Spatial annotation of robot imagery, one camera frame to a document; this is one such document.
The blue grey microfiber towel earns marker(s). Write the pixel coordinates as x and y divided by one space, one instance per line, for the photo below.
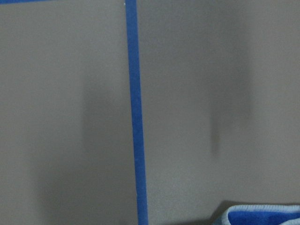
260 215

